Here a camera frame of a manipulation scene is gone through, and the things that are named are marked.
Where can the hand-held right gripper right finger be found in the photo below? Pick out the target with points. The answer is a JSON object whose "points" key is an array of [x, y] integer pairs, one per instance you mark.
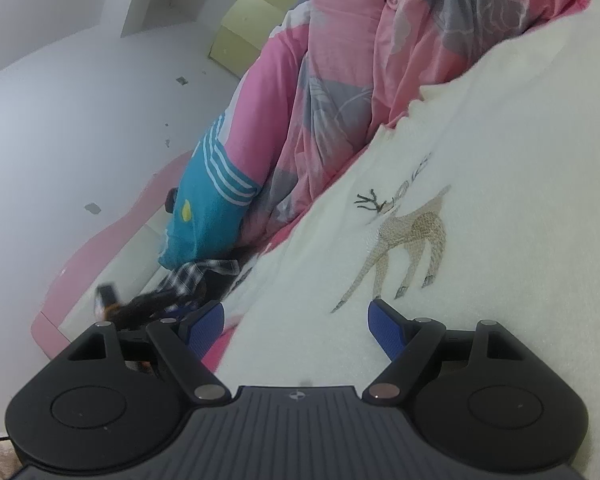
{"points": [[387, 329]]}

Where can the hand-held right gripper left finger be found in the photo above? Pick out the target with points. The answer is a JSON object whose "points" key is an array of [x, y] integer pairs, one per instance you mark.
{"points": [[205, 329]]}

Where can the white knit sweater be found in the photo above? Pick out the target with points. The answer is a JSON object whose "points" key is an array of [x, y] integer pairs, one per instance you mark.
{"points": [[505, 160]]}

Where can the pink floral blanket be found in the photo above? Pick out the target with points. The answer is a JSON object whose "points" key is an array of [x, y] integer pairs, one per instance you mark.
{"points": [[222, 345]]}

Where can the plaid shirt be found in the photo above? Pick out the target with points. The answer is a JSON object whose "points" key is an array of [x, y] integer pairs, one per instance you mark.
{"points": [[190, 275]]}

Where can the blue striped pillow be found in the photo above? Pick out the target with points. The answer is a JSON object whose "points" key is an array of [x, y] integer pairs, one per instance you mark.
{"points": [[205, 210]]}

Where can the brown plush toy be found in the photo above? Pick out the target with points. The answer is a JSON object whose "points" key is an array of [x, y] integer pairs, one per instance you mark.
{"points": [[171, 200]]}

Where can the pink grey quilt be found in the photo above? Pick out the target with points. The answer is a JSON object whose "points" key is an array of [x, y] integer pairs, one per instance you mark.
{"points": [[360, 60]]}

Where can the yellow-green cabinet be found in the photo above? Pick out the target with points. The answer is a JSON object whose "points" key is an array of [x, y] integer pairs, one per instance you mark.
{"points": [[250, 25]]}

